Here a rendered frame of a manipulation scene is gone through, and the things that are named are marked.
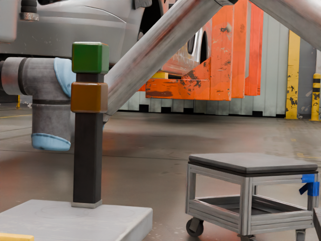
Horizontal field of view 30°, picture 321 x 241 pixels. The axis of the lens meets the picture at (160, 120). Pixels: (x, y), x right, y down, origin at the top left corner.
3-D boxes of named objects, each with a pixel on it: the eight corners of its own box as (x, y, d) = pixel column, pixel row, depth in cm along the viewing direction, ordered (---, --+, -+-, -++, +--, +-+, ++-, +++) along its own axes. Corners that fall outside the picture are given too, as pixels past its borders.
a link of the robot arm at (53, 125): (82, 150, 148) (83, 99, 147) (57, 154, 137) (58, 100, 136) (49, 147, 151) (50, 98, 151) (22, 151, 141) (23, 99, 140)
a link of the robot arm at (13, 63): (14, 75, 137) (26, 48, 144) (-6, 75, 138) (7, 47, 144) (25, 103, 144) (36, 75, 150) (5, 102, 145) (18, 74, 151)
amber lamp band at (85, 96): (79, 112, 80) (80, 81, 79) (108, 113, 79) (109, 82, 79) (69, 113, 76) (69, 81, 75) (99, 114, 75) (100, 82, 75)
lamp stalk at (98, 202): (79, 202, 80) (82, 46, 79) (102, 203, 79) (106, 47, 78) (70, 206, 77) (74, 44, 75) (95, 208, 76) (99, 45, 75)
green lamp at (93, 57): (80, 74, 79) (80, 43, 79) (109, 74, 78) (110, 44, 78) (69, 73, 75) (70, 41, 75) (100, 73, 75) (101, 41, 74)
